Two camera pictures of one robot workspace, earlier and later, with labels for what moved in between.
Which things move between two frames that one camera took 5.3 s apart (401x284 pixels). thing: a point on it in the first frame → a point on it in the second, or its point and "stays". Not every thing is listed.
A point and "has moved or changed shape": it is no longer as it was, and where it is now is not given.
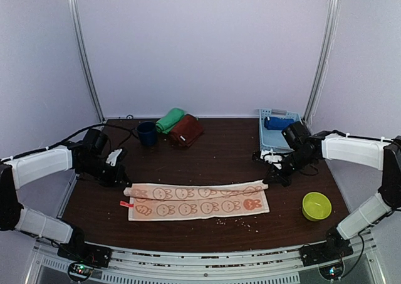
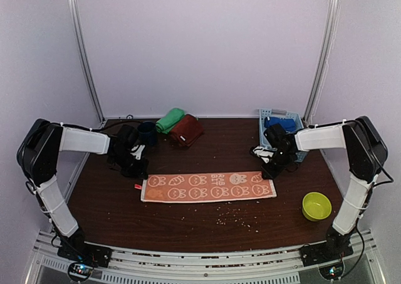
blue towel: (276, 123) stays
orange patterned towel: (170, 201) has moved or changed shape
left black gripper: (114, 180) → (140, 170)
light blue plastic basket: (272, 140) stays
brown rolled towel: (188, 131) stays
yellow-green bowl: (316, 206) stays
